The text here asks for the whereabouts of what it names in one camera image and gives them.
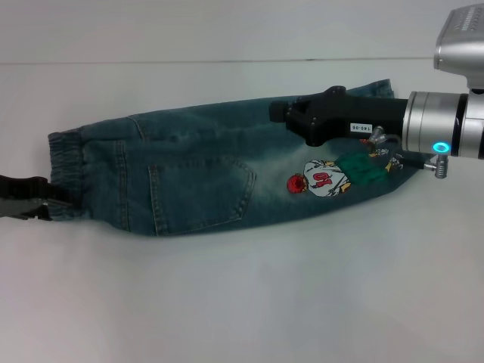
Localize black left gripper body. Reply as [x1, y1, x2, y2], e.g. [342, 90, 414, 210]
[0, 173, 54, 222]

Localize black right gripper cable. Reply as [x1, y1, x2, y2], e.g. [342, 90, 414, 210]
[379, 133, 427, 169]

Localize silver right gripper cable plug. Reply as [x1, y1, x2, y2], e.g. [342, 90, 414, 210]
[367, 127, 388, 144]

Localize silver right arm cable plug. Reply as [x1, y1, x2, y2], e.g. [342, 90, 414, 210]
[423, 154, 451, 180]

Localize blue denim shorts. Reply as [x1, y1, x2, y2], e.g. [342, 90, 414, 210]
[47, 78, 417, 238]

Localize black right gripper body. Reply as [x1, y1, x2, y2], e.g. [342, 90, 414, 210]
[285, 85, 410, 148]

